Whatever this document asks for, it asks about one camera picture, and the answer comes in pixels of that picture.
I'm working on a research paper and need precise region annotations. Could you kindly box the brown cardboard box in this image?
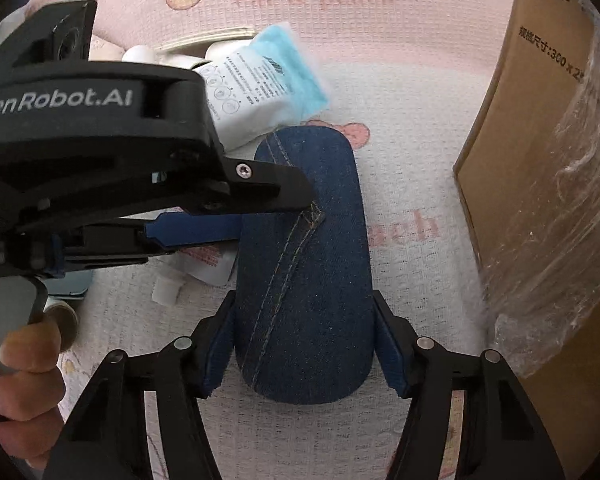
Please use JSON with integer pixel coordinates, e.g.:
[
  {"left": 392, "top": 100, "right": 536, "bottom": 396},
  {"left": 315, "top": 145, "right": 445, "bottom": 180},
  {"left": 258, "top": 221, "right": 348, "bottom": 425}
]
[{"left": 452, "top": 0, "right": 600, "bottom": 480}]

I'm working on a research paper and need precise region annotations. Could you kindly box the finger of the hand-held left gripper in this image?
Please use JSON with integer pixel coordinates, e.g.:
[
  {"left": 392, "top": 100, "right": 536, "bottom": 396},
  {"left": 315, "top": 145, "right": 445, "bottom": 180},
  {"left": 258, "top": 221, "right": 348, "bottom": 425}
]
[
  {"left": 220, "top": 157, "right": 316, "bottom": 214},
  {"left": 142, "top": 210, "right": 247, "bottom": 254}
]

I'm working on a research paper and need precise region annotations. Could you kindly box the person's left hand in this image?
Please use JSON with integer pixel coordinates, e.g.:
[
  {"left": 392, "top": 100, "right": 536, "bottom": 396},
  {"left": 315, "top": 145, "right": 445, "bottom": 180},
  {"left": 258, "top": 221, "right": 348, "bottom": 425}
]
[{"left": 0, "top": 321, "right": 67, "bottom": 470}]

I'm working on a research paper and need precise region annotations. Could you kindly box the white cardboard roll core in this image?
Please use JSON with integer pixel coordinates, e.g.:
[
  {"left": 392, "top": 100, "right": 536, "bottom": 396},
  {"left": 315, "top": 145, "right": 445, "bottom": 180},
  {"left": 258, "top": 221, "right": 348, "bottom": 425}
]
[{"left": 44, "top": 304, "right": 79, "bottom": 352}]

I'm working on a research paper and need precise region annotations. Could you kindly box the blue denim glasses case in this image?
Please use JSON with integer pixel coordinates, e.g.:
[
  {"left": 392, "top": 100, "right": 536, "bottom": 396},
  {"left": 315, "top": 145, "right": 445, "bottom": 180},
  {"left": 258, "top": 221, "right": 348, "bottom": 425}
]
[{"left": 234, "top": 126, "right": 373, "bottom": 405}]

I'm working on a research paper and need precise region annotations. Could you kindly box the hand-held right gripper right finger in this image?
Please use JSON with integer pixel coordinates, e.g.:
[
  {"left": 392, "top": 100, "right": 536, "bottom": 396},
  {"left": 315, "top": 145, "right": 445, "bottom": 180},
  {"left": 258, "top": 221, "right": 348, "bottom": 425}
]
[{"left": 372, "top": 290, "right": 566, "bottom": 480}]

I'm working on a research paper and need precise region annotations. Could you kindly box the white pink spout pouch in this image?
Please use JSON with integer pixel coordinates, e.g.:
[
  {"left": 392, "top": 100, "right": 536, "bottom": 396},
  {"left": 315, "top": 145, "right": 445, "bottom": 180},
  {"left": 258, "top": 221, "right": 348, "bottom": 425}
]
[{"left": 152, "top": 242, "right": 239, "bottom": 306}]

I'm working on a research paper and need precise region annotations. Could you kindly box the white blue face mask packet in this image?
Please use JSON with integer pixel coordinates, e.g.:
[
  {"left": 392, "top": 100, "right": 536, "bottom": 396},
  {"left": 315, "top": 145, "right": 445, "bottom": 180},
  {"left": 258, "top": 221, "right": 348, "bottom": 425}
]
[{"left": 200, "top": 22, "right": 332, "bottom": 153}]

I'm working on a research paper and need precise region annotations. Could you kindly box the pink printed sofa cover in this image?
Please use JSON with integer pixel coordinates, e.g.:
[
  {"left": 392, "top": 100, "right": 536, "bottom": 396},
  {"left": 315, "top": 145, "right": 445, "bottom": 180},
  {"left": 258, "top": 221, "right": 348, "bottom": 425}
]
[{"left": 0, "top": 0, "right": 531, "bottom": 480}]

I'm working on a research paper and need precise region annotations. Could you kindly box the pile of white paper tubes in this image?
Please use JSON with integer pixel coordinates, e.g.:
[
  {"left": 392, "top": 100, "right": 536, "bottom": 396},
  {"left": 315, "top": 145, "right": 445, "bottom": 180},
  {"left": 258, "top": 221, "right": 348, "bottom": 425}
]
[{"left": 87, "top": 27, "right": 259, "bottom": 68}]

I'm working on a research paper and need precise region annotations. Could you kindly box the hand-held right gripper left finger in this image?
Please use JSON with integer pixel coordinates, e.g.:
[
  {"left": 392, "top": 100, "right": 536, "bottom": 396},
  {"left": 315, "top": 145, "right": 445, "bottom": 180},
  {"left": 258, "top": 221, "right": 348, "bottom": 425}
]
[{"left": 42, "top": 290, "right": 238, "bottom": 480}]

